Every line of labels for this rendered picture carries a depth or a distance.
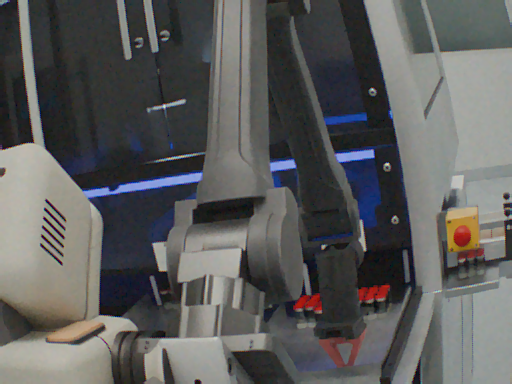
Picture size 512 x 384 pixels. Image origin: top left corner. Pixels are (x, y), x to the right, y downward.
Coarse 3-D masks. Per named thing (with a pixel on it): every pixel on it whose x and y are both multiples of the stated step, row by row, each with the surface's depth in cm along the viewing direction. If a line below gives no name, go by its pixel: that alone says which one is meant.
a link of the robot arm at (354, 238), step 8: (352, 200) 116; (352, 208) 115; (352, 216) 115; (352, 224) 115; (304, 232) 116; (352, 232) 115; (360, 232) 117; (304, 240) 117; (312, 240) 118; (320, 240) 116; (328, 240) 116; (336, 240) 115; (344, 240) 115; (352, 240) 115; (360, 248) 124; (360, 256) 122
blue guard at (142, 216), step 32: (288, 160) 152; (352, 160) 148; (384, 160) 146; (96, 192) 166; (128, 192) 163; (160, 192) 161; (192, 192) 159; (352, 192) 150; (384, 192) 148; (128, 224) 165; (160, 224) 163; (384, 224) 149; (128, 256) 167
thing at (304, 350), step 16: (400, 304) 148; (272, 320) 148; (288, 320) 155; (368, 320) 144; (384, 320) 142; (400, 320) 134; (288, 336) 146; (304, 336) 144; (368, 336) 136; (384, 336) 134; (288, 352) 138; (304, 352) 136; (320, 352) 135; (368, 352) 129; (384, 352) 120; (304, 368) 129; (320, 368) 127; (336, 368) 118; (352, 368) 118; (368, 368) 117
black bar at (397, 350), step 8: (416, 288) 149; (416, 296) 145; (408, 304) 142; (416, 304) 141; (408, 312) 138; (416, 312) 141; (408, 320) 134; (400, 328) 131; (408, 328) 131; (400, 336) 128; (408, 336) 130; (400, 344) 124; (392, 352) 122; (400, 352) 122; (392, 360) 119; (384, 368) 117; (392, 368) 116; (384, 376) 114; (392, 376) 115
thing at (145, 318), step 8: (144, 296) 175; (136, 304) 170; (144, 304) 174; (152, 304) 178; (128, 312) 166; (136, 312) 170; (144, 312) 173; (152, 312) 174; (160, 312) 173; (168, 312) 172; (136, 320) 169; (144, 320) 169; (152, 320) 168; (160, 320) 167; (168, 320) 167; (144, 328) 163; (152, 328) 163; (160, 328) 162
